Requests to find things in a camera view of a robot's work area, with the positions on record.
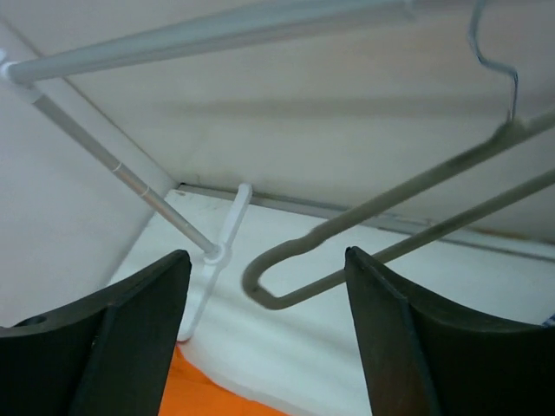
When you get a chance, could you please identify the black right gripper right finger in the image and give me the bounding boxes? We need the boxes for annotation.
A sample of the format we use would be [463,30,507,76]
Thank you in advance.
[344,247,554,415]

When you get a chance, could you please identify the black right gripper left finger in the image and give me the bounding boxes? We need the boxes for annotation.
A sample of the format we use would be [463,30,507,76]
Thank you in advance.
[1,250,192,415]

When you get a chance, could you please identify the orange trousers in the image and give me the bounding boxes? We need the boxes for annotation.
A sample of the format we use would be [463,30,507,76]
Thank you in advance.
[159,345,284,416]

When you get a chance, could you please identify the grey wire hanger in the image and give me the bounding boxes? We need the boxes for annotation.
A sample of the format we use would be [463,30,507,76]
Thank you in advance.
[241,1,554,310]

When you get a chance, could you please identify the blue patterned garment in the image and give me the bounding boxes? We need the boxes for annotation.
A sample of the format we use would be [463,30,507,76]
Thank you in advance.
[542,314,555,327]

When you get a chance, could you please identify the white clothes rack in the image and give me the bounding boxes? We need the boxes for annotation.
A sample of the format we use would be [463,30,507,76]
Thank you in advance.
[0,0,417,343]

